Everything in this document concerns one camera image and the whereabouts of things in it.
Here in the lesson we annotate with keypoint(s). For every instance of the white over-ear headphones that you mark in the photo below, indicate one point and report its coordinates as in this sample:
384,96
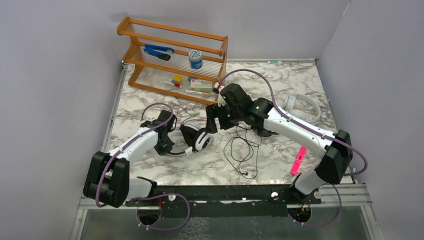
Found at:
303,107

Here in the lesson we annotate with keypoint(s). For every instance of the yellow grey small object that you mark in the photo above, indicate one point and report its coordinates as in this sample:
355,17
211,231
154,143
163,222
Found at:
177,79

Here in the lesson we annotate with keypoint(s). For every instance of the small white red box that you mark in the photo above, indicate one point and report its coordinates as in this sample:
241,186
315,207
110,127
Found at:
201,85

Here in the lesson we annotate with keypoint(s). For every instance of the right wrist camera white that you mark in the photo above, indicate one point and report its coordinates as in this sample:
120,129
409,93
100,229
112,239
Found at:
217,87

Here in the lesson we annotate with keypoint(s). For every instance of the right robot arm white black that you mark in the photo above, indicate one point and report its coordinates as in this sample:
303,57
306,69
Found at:
332,149

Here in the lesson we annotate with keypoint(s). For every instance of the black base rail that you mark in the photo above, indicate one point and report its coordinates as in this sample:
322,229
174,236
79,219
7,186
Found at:
215,201

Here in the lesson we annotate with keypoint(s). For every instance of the red white marker pen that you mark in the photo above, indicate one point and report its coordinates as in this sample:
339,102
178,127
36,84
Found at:
175,84

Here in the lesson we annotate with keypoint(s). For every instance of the orange tipped white marker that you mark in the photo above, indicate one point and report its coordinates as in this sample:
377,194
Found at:
192,92

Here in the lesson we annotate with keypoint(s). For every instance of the small blue grey block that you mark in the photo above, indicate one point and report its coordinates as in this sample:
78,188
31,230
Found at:
190,78

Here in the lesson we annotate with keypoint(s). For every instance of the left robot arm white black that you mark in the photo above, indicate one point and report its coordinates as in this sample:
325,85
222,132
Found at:
108,180

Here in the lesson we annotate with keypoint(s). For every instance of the blue lidded jar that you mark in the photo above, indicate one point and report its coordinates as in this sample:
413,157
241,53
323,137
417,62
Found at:
195,58

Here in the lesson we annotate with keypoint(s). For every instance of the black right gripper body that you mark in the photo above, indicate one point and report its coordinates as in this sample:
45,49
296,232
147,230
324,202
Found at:
228,118

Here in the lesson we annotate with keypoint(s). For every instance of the wooden orange shelf rack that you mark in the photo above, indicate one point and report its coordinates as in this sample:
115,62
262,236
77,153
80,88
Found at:
149,72

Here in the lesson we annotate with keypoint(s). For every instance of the small black on-ear headphones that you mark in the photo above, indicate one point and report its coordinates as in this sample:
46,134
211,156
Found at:
264,133

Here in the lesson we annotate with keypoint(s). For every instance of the blue black hand tool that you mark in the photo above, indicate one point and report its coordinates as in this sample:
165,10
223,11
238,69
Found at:
160,52

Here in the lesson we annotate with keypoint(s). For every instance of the white black gaming headset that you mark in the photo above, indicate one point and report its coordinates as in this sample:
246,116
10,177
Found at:
195,137

